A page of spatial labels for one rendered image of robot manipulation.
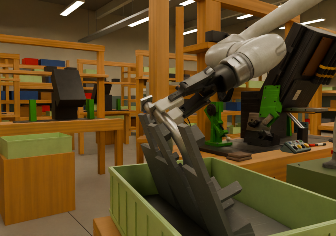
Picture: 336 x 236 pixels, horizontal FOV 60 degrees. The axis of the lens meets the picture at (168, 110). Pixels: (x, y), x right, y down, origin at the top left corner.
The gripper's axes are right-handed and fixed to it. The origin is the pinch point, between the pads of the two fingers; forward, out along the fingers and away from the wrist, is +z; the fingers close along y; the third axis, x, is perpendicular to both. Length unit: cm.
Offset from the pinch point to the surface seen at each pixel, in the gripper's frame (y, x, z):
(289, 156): -75, 15, -62
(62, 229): -214, -79, 70
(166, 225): 5.0, 24.2, 17.5
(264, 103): -89, -22, -87
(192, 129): 13.1, 14.4, 4.0
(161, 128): 1.5, 4.2, 4.9
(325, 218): -10.7, 41.2, -15.7
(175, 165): -4.0, 12.0, 6.6
